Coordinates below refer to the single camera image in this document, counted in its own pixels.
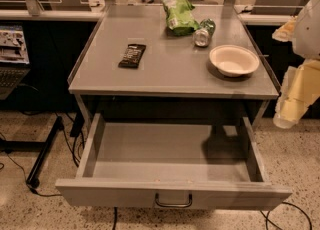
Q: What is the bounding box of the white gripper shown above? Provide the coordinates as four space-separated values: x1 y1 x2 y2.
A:
272 0 320 129

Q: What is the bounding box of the black rxbar chocolate wrapper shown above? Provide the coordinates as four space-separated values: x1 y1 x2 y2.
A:
118 44 146 69

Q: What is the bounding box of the grey open top drawer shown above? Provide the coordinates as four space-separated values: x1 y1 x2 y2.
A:
56 115 292 210

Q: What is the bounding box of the white paper bowl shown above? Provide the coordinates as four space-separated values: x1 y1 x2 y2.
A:
209 45 259 77

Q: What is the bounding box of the green soda can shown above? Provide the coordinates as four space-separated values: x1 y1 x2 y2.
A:
193 18 216 47

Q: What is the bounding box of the green chip bag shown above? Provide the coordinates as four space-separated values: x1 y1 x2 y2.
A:
161 0 199 36

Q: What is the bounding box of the grey cabinet table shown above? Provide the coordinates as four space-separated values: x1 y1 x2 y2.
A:
67 3 282 132

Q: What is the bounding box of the laptop computer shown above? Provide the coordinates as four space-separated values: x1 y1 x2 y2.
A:
0 22 31 100

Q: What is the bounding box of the black desk leg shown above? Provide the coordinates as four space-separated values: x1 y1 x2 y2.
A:
26 116 63 189

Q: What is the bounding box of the black floor cable right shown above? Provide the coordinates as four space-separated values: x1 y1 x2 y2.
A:
259 201 314 230

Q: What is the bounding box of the black floor cable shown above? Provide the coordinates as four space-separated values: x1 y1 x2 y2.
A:
259 201 314 230
0 130 63 198

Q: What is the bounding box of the metal drawer handle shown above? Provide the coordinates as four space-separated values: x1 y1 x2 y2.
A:
154 193 193 209

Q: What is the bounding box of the black cable under drawer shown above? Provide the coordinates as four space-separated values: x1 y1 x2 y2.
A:
111 206 119 230

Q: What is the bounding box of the black floor cable left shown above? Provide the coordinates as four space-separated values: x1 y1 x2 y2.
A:
0 130 63 198

